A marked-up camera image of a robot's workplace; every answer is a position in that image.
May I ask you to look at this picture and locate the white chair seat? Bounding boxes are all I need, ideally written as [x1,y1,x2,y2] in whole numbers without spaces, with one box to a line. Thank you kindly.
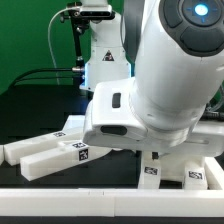
[158,153,224,190]

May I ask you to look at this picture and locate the white chair back frame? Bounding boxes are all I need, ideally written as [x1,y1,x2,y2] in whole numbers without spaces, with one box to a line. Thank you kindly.
[3,127,111,181]

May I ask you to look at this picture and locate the white marker base plate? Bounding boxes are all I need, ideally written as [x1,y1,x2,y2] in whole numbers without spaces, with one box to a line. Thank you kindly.
[63,115,85,130]

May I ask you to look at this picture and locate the black table cable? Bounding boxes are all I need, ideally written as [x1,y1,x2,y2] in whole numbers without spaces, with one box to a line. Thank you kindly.
[8,67,84,91]

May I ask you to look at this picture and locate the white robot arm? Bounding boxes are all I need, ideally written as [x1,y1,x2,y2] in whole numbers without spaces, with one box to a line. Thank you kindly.
[83,0,224,157]

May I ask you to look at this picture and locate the white L-shaped wall fence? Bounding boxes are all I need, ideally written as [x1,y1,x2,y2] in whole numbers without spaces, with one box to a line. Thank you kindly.
[0,158,224,217]

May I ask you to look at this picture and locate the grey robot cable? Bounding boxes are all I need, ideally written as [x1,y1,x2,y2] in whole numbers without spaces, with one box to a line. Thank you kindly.
[47,5,82,86]

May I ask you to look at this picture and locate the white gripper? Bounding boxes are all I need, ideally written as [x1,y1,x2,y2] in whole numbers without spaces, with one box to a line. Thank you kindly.
[83,122,224,157]

